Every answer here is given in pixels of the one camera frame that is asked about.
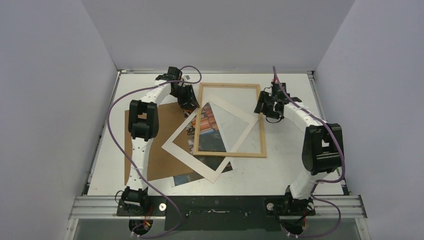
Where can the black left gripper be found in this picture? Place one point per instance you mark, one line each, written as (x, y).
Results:
(189, 100)

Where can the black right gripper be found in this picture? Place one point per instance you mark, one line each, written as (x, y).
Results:
(265, 105)

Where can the wooden picture frame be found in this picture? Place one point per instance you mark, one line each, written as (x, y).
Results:
(262, 137)

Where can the clear acrylic sheet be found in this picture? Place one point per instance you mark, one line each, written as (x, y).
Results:
(230, 127)

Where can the colourful photo print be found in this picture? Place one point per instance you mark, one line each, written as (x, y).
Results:
(210, 139)

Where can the white mat board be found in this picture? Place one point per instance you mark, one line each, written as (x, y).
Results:
(189, 159)

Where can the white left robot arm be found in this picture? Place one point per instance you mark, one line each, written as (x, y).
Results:
(143, 119)

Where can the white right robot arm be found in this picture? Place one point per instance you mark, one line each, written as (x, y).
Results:
(322, 142)

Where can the brown cardboard backing board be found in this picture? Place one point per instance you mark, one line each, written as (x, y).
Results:
(161, 164)

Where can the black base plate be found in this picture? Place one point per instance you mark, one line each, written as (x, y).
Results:
(218, 213)

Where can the aluminium front rail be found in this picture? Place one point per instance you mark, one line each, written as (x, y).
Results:
(107, 207)

